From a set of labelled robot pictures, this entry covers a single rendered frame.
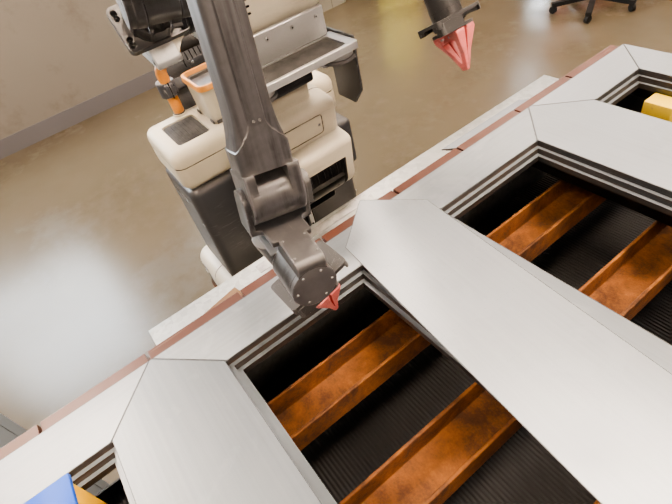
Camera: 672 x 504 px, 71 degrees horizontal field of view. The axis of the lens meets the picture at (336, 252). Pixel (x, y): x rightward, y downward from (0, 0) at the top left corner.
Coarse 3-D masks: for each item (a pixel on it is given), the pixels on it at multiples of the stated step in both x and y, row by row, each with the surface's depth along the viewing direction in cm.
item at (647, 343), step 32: (608, 96) 99; (512, 160) 90; (544, 160) 92; (576, 160) 87; (480, 192) 87; (640, 192) 79; (512, 256) 73; (352, 288) 78; (384, 288) 75; (288, 320) 74; (416, 320) 71; (608, 320) 62; (256, 352) 72; (448, 352) 66; (480, 384) 63; (288, 448) 60; (96, 480) 64; (320, 480) 58
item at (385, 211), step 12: (384, 204) 88; (396, 204) 87; (408, 204) 86; (360, 216) 87; (372, 216) 86; (384, 216) 85; (396, 216) 85; (360, 228) 84; (372, 228) 84; (348, 240) 83
